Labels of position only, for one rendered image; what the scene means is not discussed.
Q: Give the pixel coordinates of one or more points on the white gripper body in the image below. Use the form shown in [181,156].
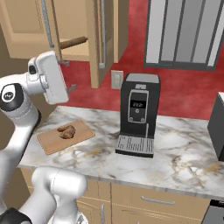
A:
[54,78]

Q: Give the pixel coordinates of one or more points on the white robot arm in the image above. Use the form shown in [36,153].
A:
[17,137]

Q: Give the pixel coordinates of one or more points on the brown wooden rolling pin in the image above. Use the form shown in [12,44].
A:
[73,42]

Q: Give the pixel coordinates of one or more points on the wooden cutting board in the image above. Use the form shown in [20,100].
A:
[78,134]

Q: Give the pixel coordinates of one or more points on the tan base cabinet door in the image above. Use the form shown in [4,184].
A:
[94,198]

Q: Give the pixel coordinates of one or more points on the black coffee machine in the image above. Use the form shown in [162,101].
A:
[140,113]

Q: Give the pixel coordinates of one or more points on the window with grey blinds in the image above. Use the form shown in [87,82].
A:
[183,32]

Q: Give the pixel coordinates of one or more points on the dark grey countertop appliance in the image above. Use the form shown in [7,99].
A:
[217,128]

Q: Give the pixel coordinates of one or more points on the tan drawer front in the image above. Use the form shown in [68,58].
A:
[180,208]

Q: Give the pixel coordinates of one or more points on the black and grey appliance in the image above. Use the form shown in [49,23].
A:
[214,213]

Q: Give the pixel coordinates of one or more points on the tan wall cabinet door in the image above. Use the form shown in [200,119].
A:
[94,40]
[23,29]

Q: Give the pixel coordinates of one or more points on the beige wall switch plate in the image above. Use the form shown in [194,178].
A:
[117,79]

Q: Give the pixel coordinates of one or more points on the tan wall cabinet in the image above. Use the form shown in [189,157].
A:
[74,17]

